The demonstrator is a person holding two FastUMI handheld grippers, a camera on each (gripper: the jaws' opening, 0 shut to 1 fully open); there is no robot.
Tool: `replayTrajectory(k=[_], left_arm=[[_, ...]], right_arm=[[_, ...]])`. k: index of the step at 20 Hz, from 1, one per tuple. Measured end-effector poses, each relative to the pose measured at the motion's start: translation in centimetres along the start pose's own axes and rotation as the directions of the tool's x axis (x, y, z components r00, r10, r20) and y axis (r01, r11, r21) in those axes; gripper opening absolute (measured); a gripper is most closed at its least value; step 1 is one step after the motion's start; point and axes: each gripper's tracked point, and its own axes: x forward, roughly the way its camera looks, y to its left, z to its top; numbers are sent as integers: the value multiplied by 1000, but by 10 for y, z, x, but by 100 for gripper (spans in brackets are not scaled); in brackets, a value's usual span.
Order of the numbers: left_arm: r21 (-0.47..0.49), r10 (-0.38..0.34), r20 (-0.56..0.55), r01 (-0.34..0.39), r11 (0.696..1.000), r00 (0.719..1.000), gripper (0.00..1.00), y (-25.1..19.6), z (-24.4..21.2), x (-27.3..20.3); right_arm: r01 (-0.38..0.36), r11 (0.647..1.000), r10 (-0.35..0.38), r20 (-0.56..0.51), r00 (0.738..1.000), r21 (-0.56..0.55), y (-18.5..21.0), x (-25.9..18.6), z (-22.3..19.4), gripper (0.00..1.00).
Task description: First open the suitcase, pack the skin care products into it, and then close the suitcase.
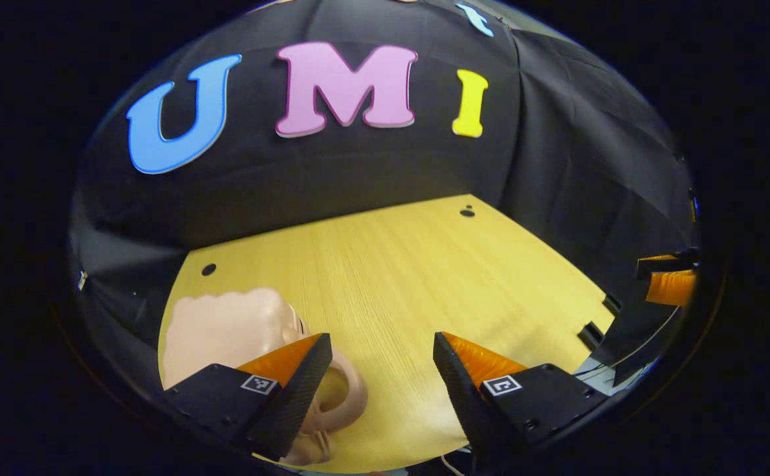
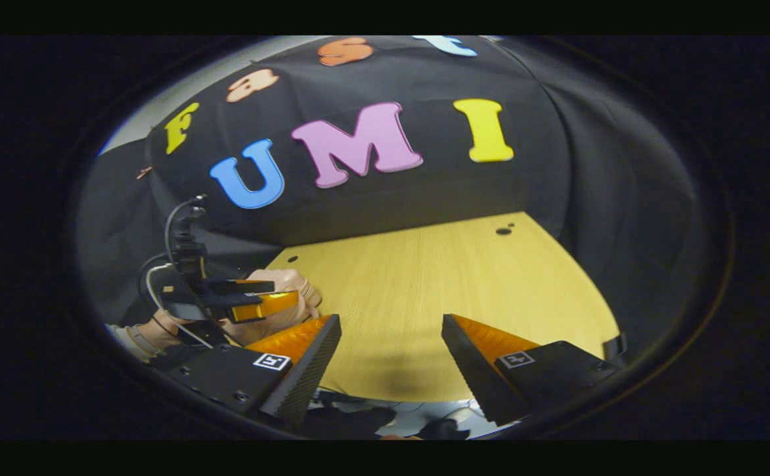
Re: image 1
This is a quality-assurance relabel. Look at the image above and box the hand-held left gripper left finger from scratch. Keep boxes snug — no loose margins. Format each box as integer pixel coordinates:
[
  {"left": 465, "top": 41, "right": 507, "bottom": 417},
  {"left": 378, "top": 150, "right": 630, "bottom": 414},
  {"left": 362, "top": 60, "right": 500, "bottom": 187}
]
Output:
[{"left": 163, "top": 333, "right": 333, "bottom": 461}]

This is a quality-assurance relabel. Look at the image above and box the pink suitcase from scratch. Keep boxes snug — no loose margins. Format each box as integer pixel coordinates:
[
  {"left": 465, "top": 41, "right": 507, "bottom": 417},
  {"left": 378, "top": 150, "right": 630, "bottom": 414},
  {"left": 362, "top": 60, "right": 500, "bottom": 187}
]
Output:
[{"left": 160, "top": 288, "right": 369, "bottom": 467}]

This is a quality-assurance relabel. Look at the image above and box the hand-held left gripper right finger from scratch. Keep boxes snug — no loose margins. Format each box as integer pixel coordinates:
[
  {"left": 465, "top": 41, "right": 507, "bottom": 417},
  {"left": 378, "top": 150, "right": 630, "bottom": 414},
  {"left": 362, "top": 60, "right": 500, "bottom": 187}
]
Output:
[{"left": 434, "top": 332, "right": 607, "bottom": 463}]

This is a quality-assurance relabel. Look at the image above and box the black backdrop cloth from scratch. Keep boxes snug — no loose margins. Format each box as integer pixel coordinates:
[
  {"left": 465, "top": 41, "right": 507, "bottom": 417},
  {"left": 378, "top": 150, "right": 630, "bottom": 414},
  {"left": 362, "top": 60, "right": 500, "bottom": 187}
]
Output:
[{"left": 67, "top": 0, "right": 701, "bottom": 371}]

